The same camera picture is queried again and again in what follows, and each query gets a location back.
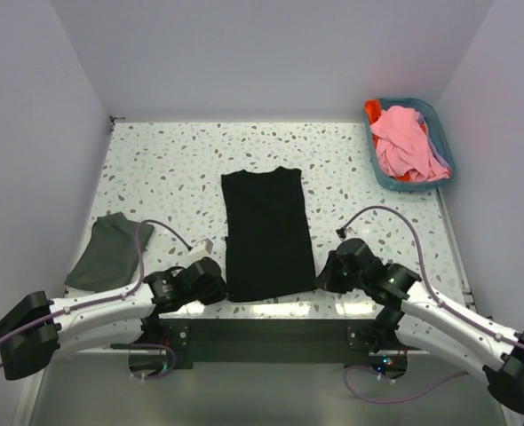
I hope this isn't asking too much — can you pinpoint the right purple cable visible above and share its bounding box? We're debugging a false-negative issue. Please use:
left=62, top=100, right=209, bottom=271
left=335, top=204, right=524, bottom=405

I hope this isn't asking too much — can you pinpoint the teal laundry basket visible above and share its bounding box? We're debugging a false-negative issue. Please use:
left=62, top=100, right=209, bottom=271
left=362, top=98, right=455, bottom=192

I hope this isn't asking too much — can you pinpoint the black t shirt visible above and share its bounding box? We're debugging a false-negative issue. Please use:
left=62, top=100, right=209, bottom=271
left=221, top=167, right=316, bottom=303

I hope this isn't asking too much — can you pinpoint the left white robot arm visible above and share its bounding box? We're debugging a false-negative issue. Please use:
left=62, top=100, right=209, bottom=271
left=0, top=257, right=230, bottom=381

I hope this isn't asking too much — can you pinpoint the lavender t shirt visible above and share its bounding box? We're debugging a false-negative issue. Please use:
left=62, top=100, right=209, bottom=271
left=417, top=113, right=449, bottom=168

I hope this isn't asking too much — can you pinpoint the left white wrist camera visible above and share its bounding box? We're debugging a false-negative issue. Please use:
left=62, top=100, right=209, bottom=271
left=187, top=239, right=213, bottom=263

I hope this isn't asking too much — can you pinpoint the folded dark green t shirt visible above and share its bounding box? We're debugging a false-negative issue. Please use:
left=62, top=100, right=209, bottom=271
left=64, top=212, right=139, bottom=293

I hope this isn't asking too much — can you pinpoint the pink t shirt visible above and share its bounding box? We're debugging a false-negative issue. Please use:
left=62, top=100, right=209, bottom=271
left=370, top=106, right=451, bottom=183

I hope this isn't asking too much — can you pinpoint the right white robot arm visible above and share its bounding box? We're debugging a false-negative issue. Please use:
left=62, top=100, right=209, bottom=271
left=316, top=239, right=524, bottom=414

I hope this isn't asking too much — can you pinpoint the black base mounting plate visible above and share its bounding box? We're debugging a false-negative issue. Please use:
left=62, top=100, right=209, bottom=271
left=109, top=317, right=423, bottom=372

